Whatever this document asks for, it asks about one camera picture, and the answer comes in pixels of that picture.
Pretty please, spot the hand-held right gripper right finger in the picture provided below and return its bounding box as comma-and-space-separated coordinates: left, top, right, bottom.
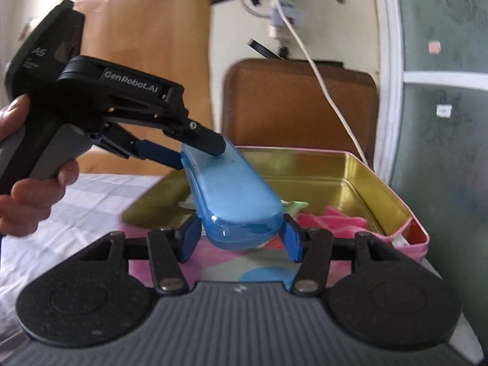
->
280, 213, 407, 295

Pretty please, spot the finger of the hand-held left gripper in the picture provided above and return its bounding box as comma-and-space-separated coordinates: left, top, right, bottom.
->
107, 101, 226, 158
89, 122, 184, 171

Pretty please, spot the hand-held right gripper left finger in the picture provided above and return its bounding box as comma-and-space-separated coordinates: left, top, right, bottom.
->
78, 217, 202, 295

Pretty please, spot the light blue hard case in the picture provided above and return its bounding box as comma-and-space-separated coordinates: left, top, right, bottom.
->
180, 133, 285, 252

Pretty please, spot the pink tin box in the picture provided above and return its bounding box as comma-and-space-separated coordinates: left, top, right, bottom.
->
122, 145, 431, 291

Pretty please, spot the person's left hand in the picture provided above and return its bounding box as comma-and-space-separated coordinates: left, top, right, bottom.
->
0, 95, 81, 237

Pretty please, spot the green packet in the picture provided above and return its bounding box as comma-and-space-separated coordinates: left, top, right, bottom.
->
280, 199, 310, 215

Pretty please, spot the pink cloth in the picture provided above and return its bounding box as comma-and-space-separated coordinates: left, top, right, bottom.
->
295, 205, 382, 238

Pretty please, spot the grey striped bed sheet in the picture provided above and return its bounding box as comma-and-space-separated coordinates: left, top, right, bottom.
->
0, 173, 165, 306

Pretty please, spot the brown chair back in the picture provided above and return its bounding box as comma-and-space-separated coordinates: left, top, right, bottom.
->
222, 59, 379, 169

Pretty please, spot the wooden headboard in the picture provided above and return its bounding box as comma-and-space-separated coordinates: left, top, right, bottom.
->
70, 0, 213, 174

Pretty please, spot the white plug adapter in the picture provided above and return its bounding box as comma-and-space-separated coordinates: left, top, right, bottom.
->
266, 0, 306, 47

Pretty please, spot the black cable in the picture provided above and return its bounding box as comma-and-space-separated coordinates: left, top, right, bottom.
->
247, 38, 286, 61

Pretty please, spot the white cable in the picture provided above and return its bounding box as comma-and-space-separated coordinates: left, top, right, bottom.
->
272, 0, 374, 169

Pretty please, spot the glass door with white frame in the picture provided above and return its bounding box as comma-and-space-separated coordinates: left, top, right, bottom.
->
375, 0, 488, 313

